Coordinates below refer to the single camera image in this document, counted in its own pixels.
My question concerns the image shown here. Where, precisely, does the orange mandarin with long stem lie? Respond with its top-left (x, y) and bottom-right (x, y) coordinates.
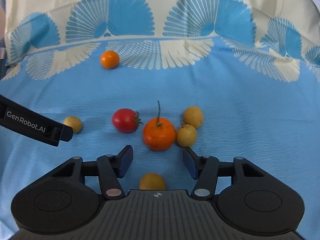
top-left (142, 100), bottom-right (176, 152)

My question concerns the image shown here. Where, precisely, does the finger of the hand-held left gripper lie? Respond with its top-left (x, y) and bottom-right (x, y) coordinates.
top-left (49, 122), bottom-right (74, 147)

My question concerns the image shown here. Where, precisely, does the red tomato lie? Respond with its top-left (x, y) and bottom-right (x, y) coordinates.
top-left (112, 108), bottom-right (144, 133)

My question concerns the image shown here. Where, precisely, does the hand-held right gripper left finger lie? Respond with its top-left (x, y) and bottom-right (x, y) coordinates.
top-left (50, 144), bottom-right (134, 201)

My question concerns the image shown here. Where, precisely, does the yellow longan fruit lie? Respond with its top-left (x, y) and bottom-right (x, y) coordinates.
top-left (63, 116), bottom-right (83, 134)
top-left (139, 173), bottom-right (167, 190)
top-left (182, 106), bottom-right (204, 130)
top-left (176, 122), bottom-right (198, 147)

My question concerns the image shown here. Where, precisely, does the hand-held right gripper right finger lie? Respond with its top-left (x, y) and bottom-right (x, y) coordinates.
top-left (183, 146), bottom-right (267, 201)

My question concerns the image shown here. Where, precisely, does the blue fan-patterned bed sheet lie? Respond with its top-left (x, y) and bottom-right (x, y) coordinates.
top-left (0, 0), bottom-right (320, 240)

